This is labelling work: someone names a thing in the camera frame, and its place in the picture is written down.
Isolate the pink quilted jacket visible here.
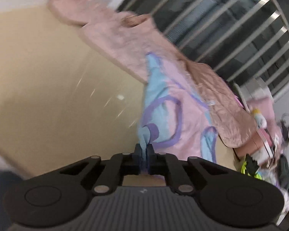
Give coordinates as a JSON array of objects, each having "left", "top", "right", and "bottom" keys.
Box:
[{"left": 48, "top": 0, "right": 256, "bottom": 148}]

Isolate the steel window guard rail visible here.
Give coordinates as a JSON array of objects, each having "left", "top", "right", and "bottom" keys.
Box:
[{"left": 114, "top": 0, "right": 289, "bottom": 101}]

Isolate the pink blue purple garment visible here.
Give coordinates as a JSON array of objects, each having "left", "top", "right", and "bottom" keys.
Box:
[{"left": 137, "top": 52, "right": 218, "bottom": 172}]

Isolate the stack of white boxes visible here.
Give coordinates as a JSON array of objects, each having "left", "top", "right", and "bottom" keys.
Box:
[{"left": 239, "top": 78, "right": 274, "bottom": 101}]

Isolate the black bag with handles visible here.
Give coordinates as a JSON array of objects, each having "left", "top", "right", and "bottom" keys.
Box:
[{"left": 279, "top": 113, "right": 289, "bottom": 146}]

